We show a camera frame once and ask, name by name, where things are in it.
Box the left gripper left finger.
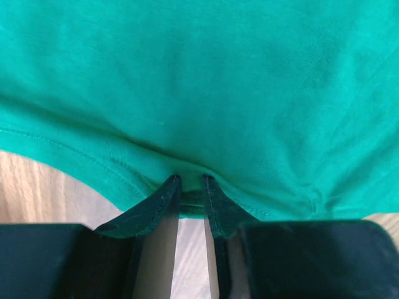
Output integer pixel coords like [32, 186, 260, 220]
[95, 175, 181, 239]

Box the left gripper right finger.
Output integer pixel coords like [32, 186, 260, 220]
[203, 175, 259, 239]

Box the green t shirt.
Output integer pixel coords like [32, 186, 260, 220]
[1, 1, 398, 221]

